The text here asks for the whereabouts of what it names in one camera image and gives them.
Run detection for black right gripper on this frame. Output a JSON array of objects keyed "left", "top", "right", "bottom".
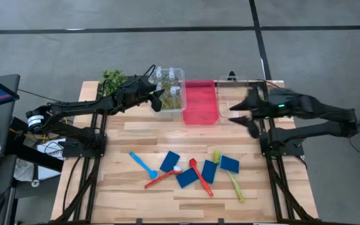
[{"left": 229, "top": 87, "right": 296, "bottom": 139}]

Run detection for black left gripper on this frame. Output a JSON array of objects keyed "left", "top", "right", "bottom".
[{"left": 116, "top": 74, "right": 166, "bottom": 113}]

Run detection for blue rectangular sponge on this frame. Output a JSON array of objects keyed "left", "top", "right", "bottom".
[
  {"left": 200, "top": 159, "right": 219, "bottom": 184},
  {"left": 159, "top": 150, "right": 181, "bottom": 173},
  {"left": 218, "top": 154, "right": 241, "bottom": 174},
  {"left": 175, "top": 170, "right": 200, "bottom": 189}
]

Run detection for yellow-green dish brush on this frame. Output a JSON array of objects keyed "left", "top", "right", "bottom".
[{"left": 212, "top": 149, "right": 246, "bottom": 203}]

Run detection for red dish brush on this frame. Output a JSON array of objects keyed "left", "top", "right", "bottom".
[
  {"left": 144, "top": 164, "right": 183, "bottom": 190},
  {"left": 188, "top": 157, "right": 214, "bottom": 198}
]

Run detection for blue dish brush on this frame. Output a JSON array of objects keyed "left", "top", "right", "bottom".
[{"left": 128, "top": 151, "right": 159, "bottom": 180}]

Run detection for tall clear plastic bin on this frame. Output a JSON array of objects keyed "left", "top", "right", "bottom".
[{"left": 147, "top": 66, "right": 187, "bottom": 122}]

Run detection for red translucent plastic bin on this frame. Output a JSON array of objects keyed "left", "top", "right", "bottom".
[{"left": 182, "top": 79, "right": 221, "bottom": 126}]

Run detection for green potted plant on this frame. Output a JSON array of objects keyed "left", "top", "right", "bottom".
[{"left": 98, "top": 69, "right": 128, "bottom": 98}]

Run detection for black desk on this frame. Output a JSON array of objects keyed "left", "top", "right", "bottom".
[{"left": 0, "top": 73, "right": 64, "bottom": 225}]

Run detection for white paper sheets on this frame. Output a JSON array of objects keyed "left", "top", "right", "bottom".
[{"left": 13, "top": 137, "right": 68, "bottom": 183}]

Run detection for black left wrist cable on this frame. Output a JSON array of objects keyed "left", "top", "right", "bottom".
[{"left": 134, "top": 64, "right": 158, "bottom": 83}]

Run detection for clear plastic bin with handles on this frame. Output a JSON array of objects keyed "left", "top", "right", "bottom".
[{"left": 216, "top": 74, "right": 256, "bottom": 124}]

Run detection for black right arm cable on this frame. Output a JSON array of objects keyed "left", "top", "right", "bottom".
[{"left": 251, "top": 78, "right": 283, "bottom": 90}]

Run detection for black aluminium table frame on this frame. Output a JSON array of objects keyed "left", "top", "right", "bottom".
[{"left": 50, "top": 71, "right": 321, "bottom": 225}]

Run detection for yellow cable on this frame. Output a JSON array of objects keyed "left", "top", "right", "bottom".
[{"left": 9, "top": 117, "right": 70, "bottom": 143}]

